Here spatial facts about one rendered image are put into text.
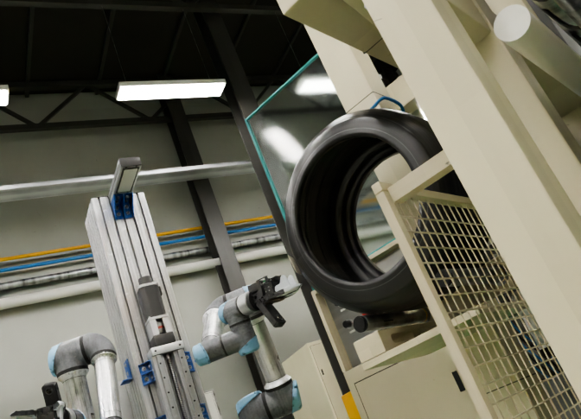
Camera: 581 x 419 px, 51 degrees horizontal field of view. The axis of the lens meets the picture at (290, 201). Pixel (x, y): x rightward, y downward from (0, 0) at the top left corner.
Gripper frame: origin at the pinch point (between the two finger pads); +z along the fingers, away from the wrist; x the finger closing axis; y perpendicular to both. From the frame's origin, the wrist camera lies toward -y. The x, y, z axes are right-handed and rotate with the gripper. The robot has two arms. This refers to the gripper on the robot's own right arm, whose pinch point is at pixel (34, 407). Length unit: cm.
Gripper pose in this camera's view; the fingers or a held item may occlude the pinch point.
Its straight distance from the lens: 208.6
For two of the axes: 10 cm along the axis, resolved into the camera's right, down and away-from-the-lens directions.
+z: -0.3, -4.0, -9.2
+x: -9.8, 2.1, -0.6
